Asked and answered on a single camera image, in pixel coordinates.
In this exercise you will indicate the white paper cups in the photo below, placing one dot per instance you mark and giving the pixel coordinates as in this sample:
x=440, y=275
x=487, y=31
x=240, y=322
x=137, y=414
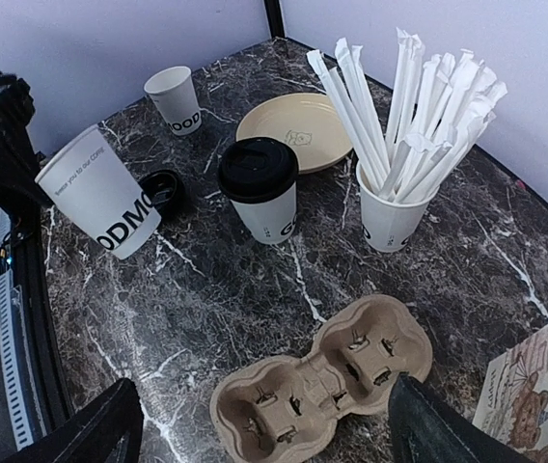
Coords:
x=173, y=94

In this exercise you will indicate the white paper straw cup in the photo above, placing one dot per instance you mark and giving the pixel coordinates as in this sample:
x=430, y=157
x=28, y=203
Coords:
x=387, y=227

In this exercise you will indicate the paper wrapped straw far right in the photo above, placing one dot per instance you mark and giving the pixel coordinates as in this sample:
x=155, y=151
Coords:
x=351, y=121

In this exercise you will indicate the brown pulp cup carrier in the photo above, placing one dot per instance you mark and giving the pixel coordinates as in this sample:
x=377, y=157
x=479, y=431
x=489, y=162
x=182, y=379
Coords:
x=286, y=409

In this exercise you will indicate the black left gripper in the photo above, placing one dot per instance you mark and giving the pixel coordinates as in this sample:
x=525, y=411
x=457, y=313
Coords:
x=19, y=164

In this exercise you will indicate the beige bear plate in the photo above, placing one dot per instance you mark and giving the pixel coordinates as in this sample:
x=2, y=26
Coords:
x=306, y=122

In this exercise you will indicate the cream bear paper bag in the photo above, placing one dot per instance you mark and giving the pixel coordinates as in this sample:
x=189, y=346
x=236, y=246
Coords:
x=513, y=404

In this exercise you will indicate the white perforated cable rail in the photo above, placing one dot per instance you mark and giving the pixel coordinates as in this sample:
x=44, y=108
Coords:
x=22, y=431

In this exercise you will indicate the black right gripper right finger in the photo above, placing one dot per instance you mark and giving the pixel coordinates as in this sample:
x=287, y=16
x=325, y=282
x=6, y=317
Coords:
x=426, y=429

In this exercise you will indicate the black corner frame post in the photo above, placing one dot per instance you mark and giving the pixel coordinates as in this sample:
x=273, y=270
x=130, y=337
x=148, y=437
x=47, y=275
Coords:
x=274, y=18

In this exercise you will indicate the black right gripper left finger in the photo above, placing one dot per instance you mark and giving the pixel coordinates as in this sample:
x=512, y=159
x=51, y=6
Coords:
x=108, y=429

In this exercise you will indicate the black coffee cup lid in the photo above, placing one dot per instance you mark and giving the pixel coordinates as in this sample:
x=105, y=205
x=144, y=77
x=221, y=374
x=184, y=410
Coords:
x=257, y=170

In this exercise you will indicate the white paper coffee cup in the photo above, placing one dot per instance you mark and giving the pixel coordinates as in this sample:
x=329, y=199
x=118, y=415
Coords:
x=271, y=222

